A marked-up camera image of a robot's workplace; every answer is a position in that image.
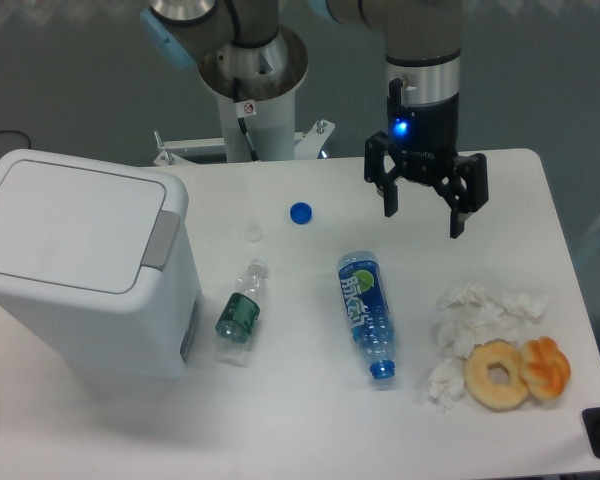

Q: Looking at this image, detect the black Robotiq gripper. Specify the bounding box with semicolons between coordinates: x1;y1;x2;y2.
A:
364;78;489;239

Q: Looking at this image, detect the white push-lid trash can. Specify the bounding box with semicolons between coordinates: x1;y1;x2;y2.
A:
0;149;201;378

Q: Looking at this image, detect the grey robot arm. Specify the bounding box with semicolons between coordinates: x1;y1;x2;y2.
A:
140;1;489;237

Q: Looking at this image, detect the blue bottle cap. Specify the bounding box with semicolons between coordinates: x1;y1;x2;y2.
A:
289;202;313;225

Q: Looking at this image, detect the blue plastic bottle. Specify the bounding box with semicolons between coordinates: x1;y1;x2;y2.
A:
337;251;396;389

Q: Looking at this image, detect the clear bottle cap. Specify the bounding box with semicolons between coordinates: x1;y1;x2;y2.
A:
244;225;264;243

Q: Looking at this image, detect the small crumpled white tissue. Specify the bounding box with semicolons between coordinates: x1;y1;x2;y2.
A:
427;358;465;412

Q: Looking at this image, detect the orange glazed bun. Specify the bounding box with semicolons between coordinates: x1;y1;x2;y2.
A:
519;336;571;401

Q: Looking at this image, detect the clear bottle green label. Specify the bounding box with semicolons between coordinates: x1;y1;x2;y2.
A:
215;259;268;366

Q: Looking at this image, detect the white metal base frame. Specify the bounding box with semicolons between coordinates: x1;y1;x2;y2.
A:
153;119;336;166

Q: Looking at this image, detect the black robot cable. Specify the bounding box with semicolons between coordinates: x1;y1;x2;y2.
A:
231;77;261;162

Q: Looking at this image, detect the plain ring donut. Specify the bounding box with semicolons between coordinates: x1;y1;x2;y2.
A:
463;340;529;411

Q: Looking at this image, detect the black floor cable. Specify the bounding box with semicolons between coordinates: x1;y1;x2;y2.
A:
0;129;29;151

